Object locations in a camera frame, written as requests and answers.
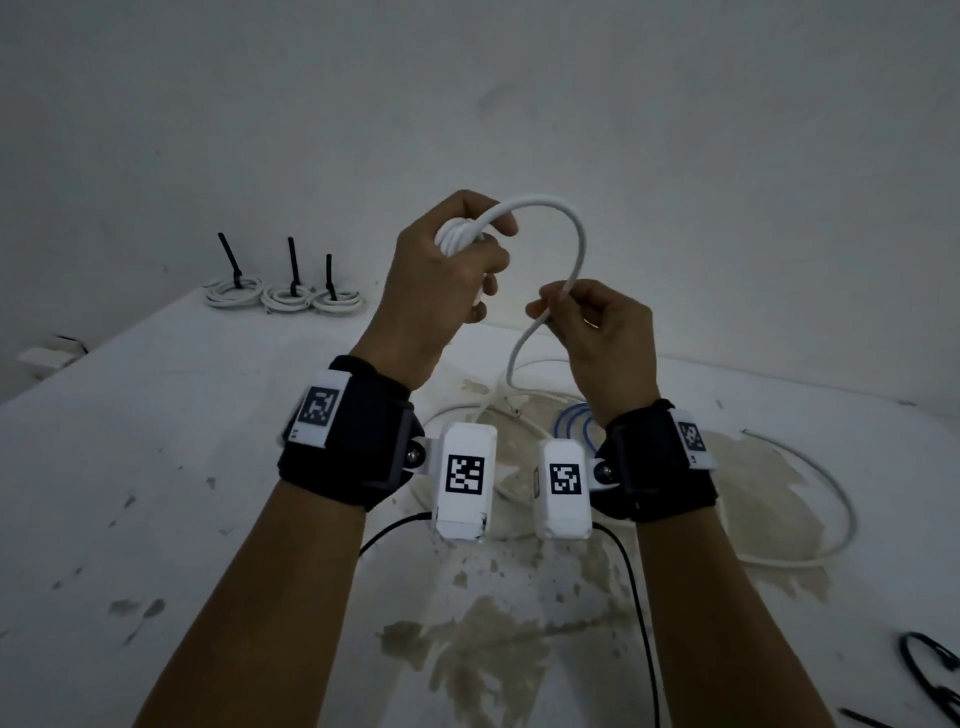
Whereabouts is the person's right hand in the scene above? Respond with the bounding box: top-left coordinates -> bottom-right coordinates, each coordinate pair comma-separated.
524,278 -> 661,429

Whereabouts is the person's left hand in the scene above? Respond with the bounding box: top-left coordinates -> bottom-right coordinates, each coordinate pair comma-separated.
350,189 -> 520,393

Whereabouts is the blue cable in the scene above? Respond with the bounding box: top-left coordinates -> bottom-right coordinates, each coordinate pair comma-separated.
553,402 -> 609,457

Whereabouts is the short white cable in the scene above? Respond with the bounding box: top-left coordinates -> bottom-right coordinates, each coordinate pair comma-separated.
309,288 -> 365,316
434,193 -> 589,399
202,275 -> 265,309
260,283 -> 316,314

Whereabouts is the long white cable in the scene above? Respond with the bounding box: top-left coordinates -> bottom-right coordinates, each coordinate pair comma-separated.
419,359 -> 859,570

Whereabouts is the black cable ties bunch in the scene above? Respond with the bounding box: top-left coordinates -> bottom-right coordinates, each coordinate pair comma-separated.
838,632 -> 960,728

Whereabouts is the person's left forearm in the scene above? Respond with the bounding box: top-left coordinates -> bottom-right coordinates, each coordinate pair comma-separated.
134,479 -> 369,728

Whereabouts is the person's right forearm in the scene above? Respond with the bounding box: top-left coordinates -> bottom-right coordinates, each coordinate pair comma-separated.
635,506 -> 838,728

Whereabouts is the white checkered marker tag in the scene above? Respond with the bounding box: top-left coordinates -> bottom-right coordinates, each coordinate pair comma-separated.
668,408 -> 718,472
283,368 -> 352,450

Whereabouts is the white power adapter box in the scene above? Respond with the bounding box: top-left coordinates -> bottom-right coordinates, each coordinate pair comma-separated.
18,335 -> 90,373

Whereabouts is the black wrist strap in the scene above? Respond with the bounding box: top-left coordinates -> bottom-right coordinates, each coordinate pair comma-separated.
277,354 -> 427,514
588,398 -> 720,524

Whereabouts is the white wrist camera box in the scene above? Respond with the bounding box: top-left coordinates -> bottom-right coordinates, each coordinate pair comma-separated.
428,421 -> 499,541
533,438 -> 624,541

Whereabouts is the black camera cable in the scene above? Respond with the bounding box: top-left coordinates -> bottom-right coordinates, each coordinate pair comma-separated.
592,522 -> 663,728
358,512 -> 434,558

